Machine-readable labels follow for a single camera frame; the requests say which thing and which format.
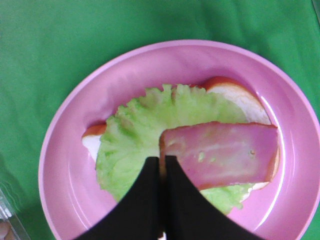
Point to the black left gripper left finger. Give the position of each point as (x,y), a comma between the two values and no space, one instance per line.
(136,216)

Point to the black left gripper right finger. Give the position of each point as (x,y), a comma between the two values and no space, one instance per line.
(189,216)

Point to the bacon strip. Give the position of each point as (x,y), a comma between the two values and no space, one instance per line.
(216,154)
(5,231)

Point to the green lettuce leaf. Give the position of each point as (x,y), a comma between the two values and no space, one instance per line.
(132,134)

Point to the white bread slice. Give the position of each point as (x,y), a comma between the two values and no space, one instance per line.
(225,197)

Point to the pink plate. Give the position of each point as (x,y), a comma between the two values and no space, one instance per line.
(71,198)

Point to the clear plastic ingredient tray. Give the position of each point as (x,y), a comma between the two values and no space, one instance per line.
(10,205)

